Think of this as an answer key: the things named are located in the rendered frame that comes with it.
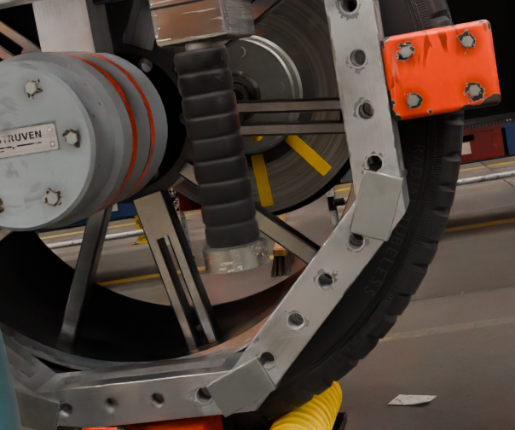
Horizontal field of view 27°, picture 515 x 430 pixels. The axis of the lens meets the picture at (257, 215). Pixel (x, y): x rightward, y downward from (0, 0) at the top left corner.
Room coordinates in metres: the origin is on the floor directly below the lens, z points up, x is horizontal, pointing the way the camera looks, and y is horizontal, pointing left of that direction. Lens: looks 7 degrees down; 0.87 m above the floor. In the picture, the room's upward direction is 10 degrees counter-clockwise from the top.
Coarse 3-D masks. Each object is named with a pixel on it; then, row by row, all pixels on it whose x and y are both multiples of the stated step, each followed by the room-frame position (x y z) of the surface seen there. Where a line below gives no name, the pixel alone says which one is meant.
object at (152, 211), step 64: (256, 0) 1.02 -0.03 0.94; (256, 128) 1.02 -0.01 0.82; (320, 128) 1.01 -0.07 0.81; (0, 256) 1.19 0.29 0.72; (192, 256) 1.06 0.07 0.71; (0, 320) 1.07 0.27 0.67; (64, 320) 1.07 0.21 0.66; (128, 320) 1.19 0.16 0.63; (192, 320) 1.05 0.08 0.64; (256, 320) 1.03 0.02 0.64
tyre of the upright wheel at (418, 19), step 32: (352, 0) 0.98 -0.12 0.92; (384, 0) 0.97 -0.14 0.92; (416, 0) 0.96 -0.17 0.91; (384, 32) 0.97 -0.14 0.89; (416, 128) 0.97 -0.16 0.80; (448, 128) 0.96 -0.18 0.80; (416, 160) 0.97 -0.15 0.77; (448, 160) 0.96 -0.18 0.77; (416, 192) 0.97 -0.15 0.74; (448, 192) 0.97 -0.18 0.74; (416, 224) 0.97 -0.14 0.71; (384, 256) 0.98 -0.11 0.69; (416, 256) 0.97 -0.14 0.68; (352, 288) 0.98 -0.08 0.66; (384, 288) 0.98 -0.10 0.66; (416, 288) 0.98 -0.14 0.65; (352, 320) 0.98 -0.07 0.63; (384, 320) 0.98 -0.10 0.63; (320, 352) 0.99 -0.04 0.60; (352, 352) 0.99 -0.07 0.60; (288, 384) 1.00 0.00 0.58; (320, 384) 1.00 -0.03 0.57; (224, 416) 1.02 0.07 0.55; (256, 416) 1.01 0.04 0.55
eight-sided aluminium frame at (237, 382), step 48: (336, 0) 0.89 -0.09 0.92; (336, 48) 0.90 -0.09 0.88; (384, 96) 0.89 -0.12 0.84; (384, 144) 0.89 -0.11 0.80; (384, 192) 0.89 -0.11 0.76; (336, 240) 0.90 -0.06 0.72; (384, 240) 0.89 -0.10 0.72; (336, 288) 0.90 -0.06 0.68; (288, 336) 0.91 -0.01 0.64; (48, 384) 0.99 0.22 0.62; (96, 384) 0.96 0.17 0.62; (144, 384) 0.94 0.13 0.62; (192, 384) 0.93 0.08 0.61; (240, 384) 0.92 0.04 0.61
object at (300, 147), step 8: (288, 136) 1.40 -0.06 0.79; (296, 136) 1.40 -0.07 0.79; (288, 144) 1.40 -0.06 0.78; (296, 144) 1.40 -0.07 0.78; (304, 144) 1.40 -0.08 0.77; (304, 152) 1.40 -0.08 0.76; (312, 152) 1.40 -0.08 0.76; (256, 160) 1.41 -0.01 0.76; (312, 160) 1.40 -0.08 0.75; (320, 160) 1.39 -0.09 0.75; (256, 168) 1.41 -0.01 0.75; (264, 168) 1.41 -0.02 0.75; (320, 168) 1.39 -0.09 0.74; (328, 168) 1.39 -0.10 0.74; (256, 176) 1.41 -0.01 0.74; (264, 176) 1.41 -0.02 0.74; (264, 184) 1.41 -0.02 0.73; (264, 192) 1.41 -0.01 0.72; (264, 200) 1.41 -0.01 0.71; (272, 200) 1.41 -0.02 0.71
